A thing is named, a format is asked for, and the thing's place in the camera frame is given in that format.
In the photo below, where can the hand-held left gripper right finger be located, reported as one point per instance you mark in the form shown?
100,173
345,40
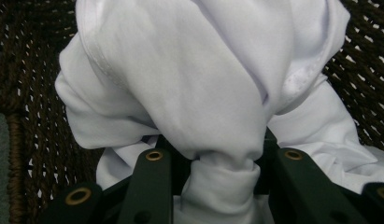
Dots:
298,193

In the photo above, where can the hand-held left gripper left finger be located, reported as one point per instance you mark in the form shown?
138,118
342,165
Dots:
149,193

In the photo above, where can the white shirt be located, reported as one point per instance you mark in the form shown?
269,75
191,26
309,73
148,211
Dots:
196,77

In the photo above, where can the brown woven basket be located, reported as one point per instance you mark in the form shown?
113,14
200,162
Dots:
31,62

